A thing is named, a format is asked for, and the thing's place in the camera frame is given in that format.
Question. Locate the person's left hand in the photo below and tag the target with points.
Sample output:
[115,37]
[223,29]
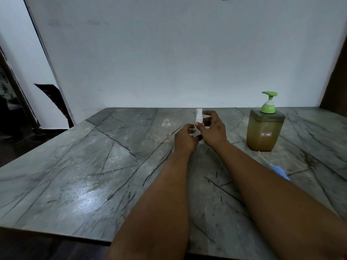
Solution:
[183,140]

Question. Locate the person's right hand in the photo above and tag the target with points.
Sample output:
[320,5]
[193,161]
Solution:
[215,132]

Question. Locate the person's right thumb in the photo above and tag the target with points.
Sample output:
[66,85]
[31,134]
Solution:
[200,128]

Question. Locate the person's left fingers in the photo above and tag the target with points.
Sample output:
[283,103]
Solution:
[193,134]

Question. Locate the small white plastic cap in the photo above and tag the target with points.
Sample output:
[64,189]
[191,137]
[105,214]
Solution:
[199,116]

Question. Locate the person's right forearm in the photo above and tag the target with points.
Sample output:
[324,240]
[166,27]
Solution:
[271,203]

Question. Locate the person's left forearm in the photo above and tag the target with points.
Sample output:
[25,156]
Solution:
[160,203]

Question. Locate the small clear plastic bottle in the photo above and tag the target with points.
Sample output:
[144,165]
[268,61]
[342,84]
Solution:
[166,127]

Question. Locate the amber soap bottle green pump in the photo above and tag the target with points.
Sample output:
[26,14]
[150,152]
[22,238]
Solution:
[264,129]

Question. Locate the blue spray pump with tube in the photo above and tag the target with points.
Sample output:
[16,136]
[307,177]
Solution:
[280,171]

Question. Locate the brown wooden panel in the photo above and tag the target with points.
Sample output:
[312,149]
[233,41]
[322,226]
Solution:
[336,89]

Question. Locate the dark wooden door frame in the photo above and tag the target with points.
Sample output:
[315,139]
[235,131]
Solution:
[16,89]

